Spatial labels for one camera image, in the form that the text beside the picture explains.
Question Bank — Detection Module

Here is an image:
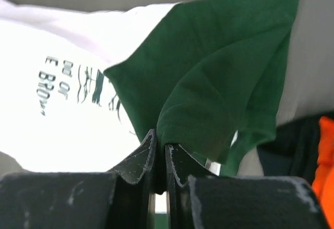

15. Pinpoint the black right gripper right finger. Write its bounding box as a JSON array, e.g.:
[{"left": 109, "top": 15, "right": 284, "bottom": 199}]
[{"left": 165, "top": 145, "right": 329, "bottom": 229}]

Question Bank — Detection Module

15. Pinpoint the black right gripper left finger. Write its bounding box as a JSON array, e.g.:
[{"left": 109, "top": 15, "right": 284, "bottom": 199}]
[{"left": 1, "top": 130, "right": 157, "bottom": 228}]

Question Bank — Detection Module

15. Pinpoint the white and green t shirt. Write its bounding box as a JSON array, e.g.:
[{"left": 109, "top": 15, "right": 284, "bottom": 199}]
[{"left": 1, "top": 0, "right": 299, "bottom": 175}]

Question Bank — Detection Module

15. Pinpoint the folded orange t shirt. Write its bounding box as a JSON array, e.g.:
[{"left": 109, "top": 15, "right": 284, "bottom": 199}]
[{"left": 312, "top": 116, "right": 333, "bottom": 221}]

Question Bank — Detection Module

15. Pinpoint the folded black t shirt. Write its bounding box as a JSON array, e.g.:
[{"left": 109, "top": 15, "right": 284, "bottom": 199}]
[{"left": 257, "top": 111, "right": 333, "bottom": 184}]

